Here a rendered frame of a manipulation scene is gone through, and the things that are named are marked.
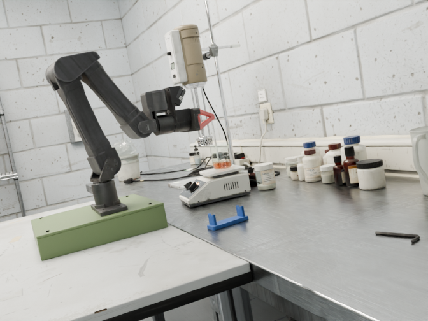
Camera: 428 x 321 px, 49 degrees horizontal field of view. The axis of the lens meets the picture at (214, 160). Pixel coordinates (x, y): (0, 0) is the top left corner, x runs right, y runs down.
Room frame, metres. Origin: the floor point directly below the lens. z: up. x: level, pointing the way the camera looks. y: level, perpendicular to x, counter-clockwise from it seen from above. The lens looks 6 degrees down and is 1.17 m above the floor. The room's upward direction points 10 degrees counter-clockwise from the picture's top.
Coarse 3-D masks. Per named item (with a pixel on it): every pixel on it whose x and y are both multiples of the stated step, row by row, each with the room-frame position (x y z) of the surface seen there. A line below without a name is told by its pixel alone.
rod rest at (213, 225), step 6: (240, 210) 1.11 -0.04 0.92; (210, 216) 1.08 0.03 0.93; (234, 216) 1.13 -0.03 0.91; (240, 216) 1.11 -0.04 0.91; (246, 216) 1.10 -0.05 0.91; (210, 222) 1.08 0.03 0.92; (216, 222) 1.07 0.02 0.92; (222, 222) 1.08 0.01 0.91; (228, 222) 1.08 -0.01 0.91; (234, 222) 1.09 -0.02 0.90; (210, 228) 1.07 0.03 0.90; (216, 228) 1.06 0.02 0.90
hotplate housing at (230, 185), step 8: (200, 176) 1.51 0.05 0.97; (208, 176) 1.46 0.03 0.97; (216, 176) 1.41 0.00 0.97; (224, 176) 1.41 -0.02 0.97; (232, 176) 1.41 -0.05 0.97; (240, 176) 1.41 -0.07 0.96; (248, 176) 1.42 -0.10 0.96; (208, 184) 1.38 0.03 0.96; (216, 184) 1.39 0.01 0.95; (224, 184) 1.40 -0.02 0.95; (232, 184) 1.40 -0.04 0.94; (240, 184) 1.41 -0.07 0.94; (248, 184) 1.42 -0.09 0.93; (200, 192) 1.37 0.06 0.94; (208, 192) 1.38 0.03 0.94; (216, 192) 1.39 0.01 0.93; (224, 192) 1.39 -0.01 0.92; (232, 192) 1.40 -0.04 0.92; (240, 192) 1.41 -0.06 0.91; (248, 192) 1.42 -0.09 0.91; (184, 200) 1.42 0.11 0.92; (192, 200) 1.37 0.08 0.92; (200, 200) 1.37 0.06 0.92; (208, 200) 1.38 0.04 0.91; (216, 200) 1.39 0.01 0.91
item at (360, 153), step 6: (348, 138) 1.34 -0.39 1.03; (354, 138) 1.33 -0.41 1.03; (348, 144) 1.34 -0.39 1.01; (354, 144) 1.33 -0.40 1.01; (360, 144) 1.35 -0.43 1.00; (342, 150) 1.35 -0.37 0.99; (360, 150) 1.32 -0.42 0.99; (342, 156) 1.35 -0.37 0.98; (360, 156) 1.32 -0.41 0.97; (366, 156) 1.34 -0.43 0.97
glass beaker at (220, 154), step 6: (222, 144) 1.44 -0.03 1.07; (228, 144) 1.46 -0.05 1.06; (210, 150) 1.45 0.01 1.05; (216, 150) 1.44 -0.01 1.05; (222, 150) 1.44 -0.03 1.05; (228, 150) 1.45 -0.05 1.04; (216, 156) 1.44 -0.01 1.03; (222, 156) 1.44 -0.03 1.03; (228, 156) 1.45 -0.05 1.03; (216, 162) 1.44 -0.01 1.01; (222, 162) 1.44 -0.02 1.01; (228, 162) 1.44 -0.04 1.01; (216, 168) 1.45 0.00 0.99; (222, 168) 1.44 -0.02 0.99; (228, 168) 1.44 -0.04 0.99
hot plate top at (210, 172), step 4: (232, 164) 1.53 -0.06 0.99; (232, 168) 1.43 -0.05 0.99; (236, 168) 1.42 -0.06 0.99; (240, 168) 1.42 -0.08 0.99; (244, 168) 1.42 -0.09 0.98; (200, 172) 1.49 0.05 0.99; (204, 172) 1.46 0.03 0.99; (208, 172) 1.44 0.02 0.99; (212, 172) 1.42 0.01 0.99; (216, 172) 1.41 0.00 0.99; (220, 172) 1.40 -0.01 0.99; (224, 172) 1.40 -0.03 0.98; (228, 172) 1.41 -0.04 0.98
